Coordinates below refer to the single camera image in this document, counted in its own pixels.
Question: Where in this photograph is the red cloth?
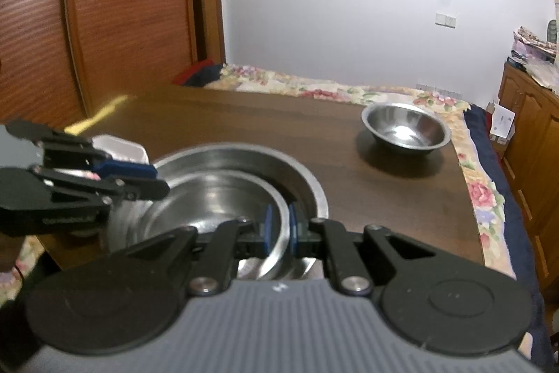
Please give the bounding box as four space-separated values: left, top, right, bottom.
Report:
172 59 211 86

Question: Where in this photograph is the floral bed blanket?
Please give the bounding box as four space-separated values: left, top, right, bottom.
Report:
0 63 517 304

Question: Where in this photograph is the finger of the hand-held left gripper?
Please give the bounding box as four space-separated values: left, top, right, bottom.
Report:
110 204 274 297
288 202 438 296

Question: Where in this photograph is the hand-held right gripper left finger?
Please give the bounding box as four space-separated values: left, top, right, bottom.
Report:
4 119 159 181

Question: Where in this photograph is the wooden slatted wardrobe door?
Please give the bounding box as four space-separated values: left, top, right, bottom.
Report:
0 0 225 130

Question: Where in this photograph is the dark navy cloth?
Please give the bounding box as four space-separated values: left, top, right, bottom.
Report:
188 64 224 89

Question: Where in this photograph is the navy bed sheet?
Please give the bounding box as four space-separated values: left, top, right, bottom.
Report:
462 101 553 360

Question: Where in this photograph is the stainless steel bowl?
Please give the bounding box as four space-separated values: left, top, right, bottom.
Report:
361 102 452 158
104 142 329 281
131 170 292 280

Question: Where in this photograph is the white envelope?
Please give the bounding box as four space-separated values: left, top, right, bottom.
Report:
488 101 517 139

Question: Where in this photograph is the white floral print tray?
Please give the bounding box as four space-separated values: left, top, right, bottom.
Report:
89 134 150 181

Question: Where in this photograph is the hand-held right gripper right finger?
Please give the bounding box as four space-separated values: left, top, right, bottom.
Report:
30 164 171 206

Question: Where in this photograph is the wooden cabinet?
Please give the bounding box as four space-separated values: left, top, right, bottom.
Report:
497 62 559 293

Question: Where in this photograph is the stack of folded cloths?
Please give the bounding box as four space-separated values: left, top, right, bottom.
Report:
512 27 559 65

